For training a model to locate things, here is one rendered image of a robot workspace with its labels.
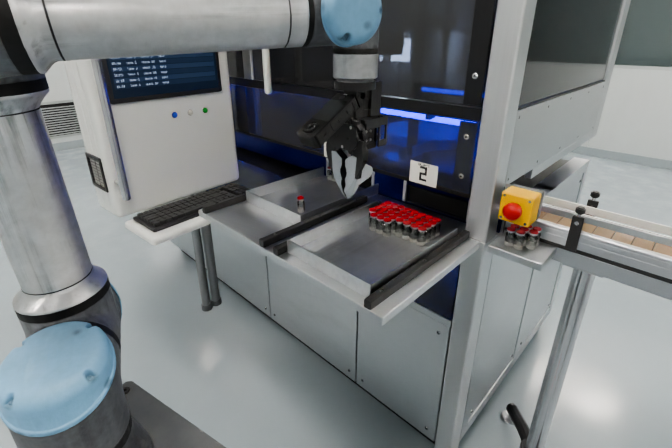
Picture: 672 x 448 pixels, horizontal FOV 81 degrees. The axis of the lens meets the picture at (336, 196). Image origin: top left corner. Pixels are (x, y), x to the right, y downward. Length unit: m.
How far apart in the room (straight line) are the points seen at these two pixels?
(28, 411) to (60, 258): 0.18
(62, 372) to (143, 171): 0.98
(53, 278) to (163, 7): 0.39
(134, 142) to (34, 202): 0.86
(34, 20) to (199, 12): 0.13
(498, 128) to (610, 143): 4.73
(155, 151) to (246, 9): 1.07
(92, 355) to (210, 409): 1.28
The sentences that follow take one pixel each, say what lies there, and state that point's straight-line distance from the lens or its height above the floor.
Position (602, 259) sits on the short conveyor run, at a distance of 1.10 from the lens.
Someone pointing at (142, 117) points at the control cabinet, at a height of 1.12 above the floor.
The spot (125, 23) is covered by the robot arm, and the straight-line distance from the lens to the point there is 0.43.
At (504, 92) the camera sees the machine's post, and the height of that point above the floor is 1.25.
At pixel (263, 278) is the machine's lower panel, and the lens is 1.92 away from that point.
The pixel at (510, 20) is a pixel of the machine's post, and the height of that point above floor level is 1.39.
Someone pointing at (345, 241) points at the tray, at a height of 0.88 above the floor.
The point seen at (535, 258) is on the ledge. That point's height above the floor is 0.88.
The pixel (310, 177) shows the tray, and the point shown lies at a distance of 1.41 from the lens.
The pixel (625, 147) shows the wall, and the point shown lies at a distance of 5.65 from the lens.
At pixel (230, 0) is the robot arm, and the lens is 0.45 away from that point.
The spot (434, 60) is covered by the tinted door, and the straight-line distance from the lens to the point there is 1.04.
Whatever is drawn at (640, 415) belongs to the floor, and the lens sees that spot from 2.10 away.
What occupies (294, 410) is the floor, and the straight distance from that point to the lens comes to 1.76.
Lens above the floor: 1.37
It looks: 22 degrees down
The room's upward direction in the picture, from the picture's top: straight up
